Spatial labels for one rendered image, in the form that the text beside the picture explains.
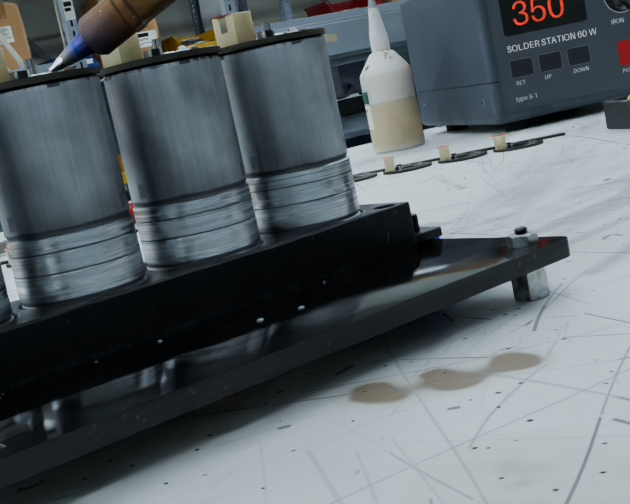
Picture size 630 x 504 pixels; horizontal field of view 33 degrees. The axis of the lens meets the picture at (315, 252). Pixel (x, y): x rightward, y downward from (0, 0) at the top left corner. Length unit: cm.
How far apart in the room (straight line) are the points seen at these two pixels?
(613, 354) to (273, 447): 6
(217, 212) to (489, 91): 44
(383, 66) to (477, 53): 7
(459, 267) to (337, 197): 4
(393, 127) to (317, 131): 45
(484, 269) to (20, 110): 9
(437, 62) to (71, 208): 54
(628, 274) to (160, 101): 10
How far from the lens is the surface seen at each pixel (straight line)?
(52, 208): 20
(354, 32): 290
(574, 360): 17
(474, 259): 21
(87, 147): 20
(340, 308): 19
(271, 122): 23
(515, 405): 16
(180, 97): 21
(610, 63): 67
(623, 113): 54
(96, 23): 19
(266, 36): 23
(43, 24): 482
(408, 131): 68
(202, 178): 21
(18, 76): 20
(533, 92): 64
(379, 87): 68
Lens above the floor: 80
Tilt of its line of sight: 9 degrees down
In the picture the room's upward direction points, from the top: 12 degrees counter-clockwise
